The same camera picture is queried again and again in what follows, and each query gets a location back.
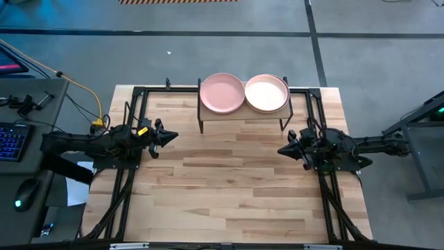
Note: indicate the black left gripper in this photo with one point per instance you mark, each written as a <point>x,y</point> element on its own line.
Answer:
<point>152,139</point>

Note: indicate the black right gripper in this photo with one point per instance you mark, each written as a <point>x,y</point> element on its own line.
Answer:
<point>307,149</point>

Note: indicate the beige plate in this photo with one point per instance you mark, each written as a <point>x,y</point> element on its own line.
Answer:
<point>265,93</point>

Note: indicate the pink plate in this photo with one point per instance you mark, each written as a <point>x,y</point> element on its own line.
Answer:
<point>222,93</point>

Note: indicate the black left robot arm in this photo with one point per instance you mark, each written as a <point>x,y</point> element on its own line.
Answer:
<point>76,144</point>

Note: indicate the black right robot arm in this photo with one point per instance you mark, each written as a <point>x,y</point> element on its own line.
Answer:
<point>374,144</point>

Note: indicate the white paper sheet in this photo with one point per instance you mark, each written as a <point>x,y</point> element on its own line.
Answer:
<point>76,191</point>

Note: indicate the black side stand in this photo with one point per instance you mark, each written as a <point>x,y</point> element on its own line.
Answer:
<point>419,166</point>

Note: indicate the black clamp tool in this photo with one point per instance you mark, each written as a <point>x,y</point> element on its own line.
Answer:
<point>26,104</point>

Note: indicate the black box with green light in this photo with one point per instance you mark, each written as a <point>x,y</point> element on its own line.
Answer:
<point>438,112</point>

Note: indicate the black computer mouse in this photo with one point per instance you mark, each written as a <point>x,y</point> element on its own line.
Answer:
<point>26,194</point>

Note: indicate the backlit keyboard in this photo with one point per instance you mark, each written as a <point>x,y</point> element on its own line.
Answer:
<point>12,142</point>

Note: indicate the grey side desk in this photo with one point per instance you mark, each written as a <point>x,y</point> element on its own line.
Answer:
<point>7,170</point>

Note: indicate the computer monitor on side desk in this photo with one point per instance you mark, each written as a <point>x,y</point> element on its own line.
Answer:
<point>8,64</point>

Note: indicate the black metal rig frame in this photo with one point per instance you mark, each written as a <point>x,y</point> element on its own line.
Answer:
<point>315,93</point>

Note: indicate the wooden shelf with black frame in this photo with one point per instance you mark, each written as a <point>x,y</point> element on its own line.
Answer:
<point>243,116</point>

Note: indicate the silver bracket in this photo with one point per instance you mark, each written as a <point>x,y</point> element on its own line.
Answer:
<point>128,246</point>
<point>322,247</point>

